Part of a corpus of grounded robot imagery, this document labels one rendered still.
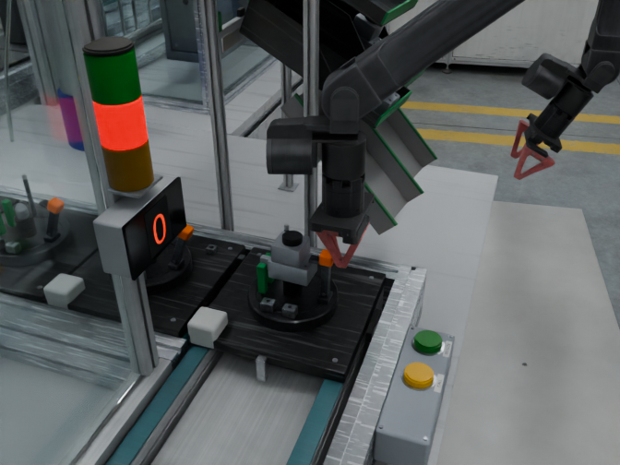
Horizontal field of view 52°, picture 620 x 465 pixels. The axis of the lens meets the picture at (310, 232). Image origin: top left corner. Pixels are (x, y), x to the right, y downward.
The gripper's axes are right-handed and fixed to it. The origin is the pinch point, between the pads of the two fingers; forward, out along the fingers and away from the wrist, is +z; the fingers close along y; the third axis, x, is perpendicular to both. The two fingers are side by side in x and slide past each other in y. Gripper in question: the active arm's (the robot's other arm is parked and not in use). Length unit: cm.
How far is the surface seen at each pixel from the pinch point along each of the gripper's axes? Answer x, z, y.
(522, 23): 11, 65, -407
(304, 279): -5.0, 2.8, 1.9
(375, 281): 3.0, 9.7, -9.7
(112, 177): -19.9, -21.0, 21.2
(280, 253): -8.8, -0.8, 1.8
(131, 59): -16.6, -33.6, 18.9
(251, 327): -11.6, 9.7, 7.2
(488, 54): -9, 89, -404
